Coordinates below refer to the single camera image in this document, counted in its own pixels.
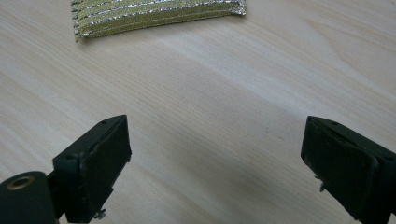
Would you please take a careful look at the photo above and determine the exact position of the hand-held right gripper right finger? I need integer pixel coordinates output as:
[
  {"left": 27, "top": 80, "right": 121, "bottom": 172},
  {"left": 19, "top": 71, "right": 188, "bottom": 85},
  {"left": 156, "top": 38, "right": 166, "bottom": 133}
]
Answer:
[{"left": 300, "top": 115, "right": 396, "bottom": 224}]

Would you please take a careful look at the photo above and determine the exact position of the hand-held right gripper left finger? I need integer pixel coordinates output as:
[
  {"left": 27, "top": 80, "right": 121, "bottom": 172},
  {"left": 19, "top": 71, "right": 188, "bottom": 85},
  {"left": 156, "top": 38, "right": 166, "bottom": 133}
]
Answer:
[{"left": 47, "top": 114, "right": 133, "bottom": 224}]

